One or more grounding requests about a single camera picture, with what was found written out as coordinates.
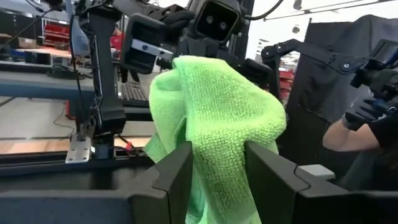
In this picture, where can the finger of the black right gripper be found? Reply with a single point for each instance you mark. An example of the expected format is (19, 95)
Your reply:
(258, 73)
(143, 46)

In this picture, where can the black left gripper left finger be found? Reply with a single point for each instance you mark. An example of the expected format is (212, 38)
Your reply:
(161, 193)

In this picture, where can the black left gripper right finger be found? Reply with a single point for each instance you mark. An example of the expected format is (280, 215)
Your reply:
(273, 189)

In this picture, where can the green microfiber towel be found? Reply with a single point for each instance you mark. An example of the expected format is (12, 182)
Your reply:
(217, 124)

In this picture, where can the person's forearm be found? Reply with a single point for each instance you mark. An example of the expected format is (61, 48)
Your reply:
(348, 138)

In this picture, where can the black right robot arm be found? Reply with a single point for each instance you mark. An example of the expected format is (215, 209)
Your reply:
(105, 77)

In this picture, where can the black backlit keyboard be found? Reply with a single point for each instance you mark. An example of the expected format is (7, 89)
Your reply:
(133, 93)

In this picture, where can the black fabric cover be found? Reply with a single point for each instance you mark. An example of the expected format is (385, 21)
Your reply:
(323, 93)

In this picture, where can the red storage bins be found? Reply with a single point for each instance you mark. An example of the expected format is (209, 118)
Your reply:
(56, 32)

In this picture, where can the black table mat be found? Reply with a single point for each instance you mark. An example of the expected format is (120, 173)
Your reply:
(62, 182)

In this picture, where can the grey side desk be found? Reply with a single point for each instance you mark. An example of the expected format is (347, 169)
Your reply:
(46, 85)

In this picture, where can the person's gloved hand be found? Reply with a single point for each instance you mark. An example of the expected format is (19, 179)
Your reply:
(360, 113)

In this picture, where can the cardboard box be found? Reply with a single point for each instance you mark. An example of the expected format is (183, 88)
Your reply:
(27, 43)

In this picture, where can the person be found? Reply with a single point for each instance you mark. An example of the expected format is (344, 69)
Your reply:
(385, 130)

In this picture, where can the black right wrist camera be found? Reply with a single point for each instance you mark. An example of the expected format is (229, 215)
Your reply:
(216, 21)

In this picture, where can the silver metal bracket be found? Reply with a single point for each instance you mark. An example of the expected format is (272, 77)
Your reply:
(77, 152)

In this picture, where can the black aluminium table frame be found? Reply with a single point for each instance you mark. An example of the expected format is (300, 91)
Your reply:
(46, 163)

